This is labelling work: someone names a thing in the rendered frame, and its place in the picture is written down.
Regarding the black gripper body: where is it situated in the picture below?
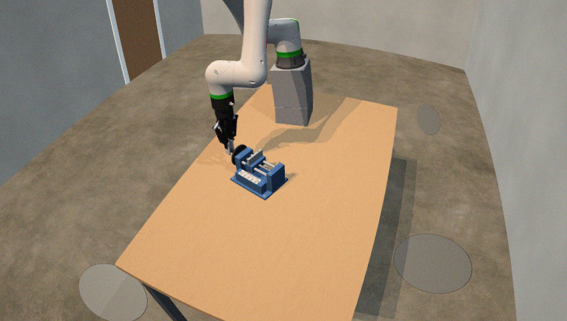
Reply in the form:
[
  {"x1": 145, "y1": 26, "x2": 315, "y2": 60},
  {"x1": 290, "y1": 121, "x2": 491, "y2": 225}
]
[{"x1": 215, "y1": 108, "x2": 233, "y2": 128}]

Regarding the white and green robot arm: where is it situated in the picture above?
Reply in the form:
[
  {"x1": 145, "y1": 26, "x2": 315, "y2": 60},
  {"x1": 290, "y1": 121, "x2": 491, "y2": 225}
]
[{"x1": 205, "y1": 0, "x2": 306, "y2": 111}]

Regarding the blue bench vise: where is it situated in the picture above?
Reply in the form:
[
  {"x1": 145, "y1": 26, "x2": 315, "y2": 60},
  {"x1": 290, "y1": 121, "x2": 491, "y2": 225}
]
[{"x1": 230, "y1": 144, "x2": 288, "y2": 200}]

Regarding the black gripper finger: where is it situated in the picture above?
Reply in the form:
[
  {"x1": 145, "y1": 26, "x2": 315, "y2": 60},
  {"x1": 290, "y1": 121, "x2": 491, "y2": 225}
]
[
  {"x1": 213, "y1": 120, "x2": 231, "y2": 156},
  {"x1": 227, "y1": 113, "x2": 238, "y2": 150}
]

